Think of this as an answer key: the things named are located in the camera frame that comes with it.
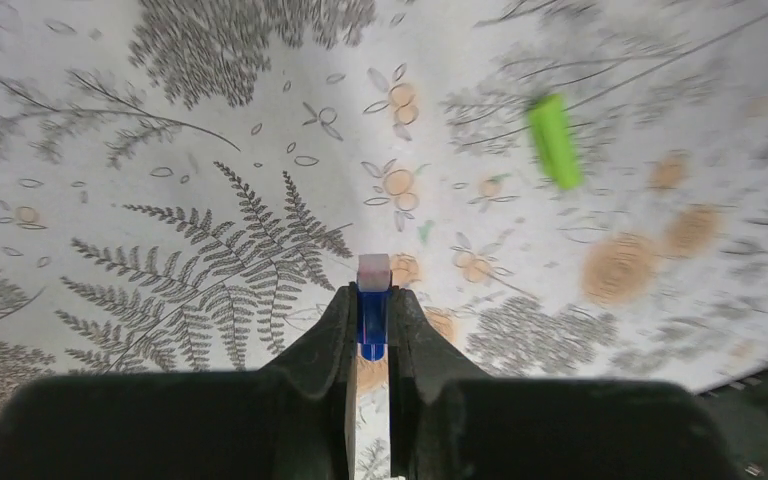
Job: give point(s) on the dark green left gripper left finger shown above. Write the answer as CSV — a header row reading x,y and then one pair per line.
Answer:
x,y
293,418

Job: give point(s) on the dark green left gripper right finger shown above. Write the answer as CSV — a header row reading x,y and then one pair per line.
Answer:
x,y
449,419

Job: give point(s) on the blue pen cap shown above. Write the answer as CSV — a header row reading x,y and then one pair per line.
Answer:
x,y
374,282

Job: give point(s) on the bright green pen cap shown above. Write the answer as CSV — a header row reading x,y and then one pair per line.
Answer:
x,y
553,141

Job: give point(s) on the floral patterned table mat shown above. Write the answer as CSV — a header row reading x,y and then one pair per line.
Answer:
x,y
184,184

